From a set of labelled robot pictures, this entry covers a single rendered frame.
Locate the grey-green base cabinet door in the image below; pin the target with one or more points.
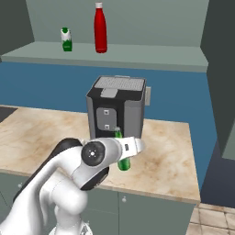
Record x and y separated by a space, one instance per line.
8 186
104 211
156 217

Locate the green glass bottle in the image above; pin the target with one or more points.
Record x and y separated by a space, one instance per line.
124 165

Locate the small white cabinet knob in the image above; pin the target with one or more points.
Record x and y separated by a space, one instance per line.
124 199
20 185

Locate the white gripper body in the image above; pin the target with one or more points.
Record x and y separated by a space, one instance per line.
137 146

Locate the green and white drink carton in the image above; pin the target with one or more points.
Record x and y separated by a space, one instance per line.
67 39

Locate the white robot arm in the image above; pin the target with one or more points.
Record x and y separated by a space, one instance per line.
64 189

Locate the grey and black coffee machine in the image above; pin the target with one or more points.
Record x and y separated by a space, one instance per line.
133 116

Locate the red bottle with white cap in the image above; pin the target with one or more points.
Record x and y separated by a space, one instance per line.
100 30

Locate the grey-green wall cabinet door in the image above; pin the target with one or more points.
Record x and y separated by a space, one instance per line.
221 76
13 24

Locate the grey-green open wall cabinet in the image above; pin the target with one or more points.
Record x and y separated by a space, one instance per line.
147 36

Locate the black hob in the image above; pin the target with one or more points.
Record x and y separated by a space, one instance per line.
6 113

